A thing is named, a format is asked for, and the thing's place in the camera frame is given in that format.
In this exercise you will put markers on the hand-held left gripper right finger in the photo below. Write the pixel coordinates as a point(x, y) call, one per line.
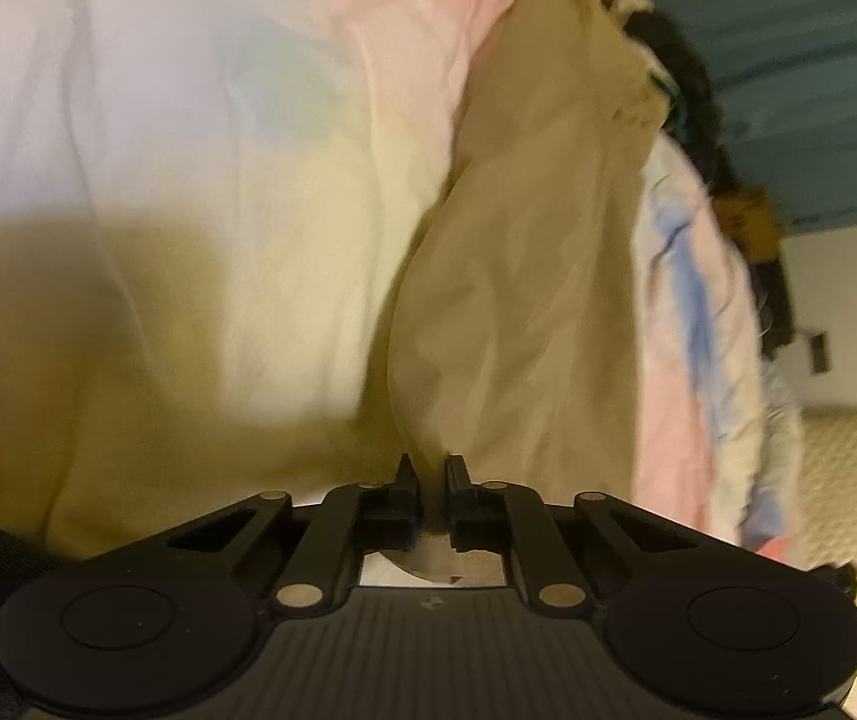
point(462, 496)

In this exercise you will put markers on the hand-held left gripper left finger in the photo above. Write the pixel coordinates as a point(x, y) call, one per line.
point(402, 496)

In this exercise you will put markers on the tan t-shirt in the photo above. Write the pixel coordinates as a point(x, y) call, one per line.
point(533, 277)

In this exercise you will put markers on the black sofa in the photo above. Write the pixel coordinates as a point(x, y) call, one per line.
point(777, 307)

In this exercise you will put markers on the beige textured panel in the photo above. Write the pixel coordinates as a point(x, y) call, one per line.
point(841, 487)

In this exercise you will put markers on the pastel duvet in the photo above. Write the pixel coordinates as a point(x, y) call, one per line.
point(173, 127)

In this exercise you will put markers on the green garment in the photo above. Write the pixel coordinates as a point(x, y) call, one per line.
point(668, 101)

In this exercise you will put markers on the wide blue curtain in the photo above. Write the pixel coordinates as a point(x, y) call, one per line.
point(811, 52)

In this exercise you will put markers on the black wall socket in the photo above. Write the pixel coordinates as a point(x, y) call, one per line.
point(818, 352)

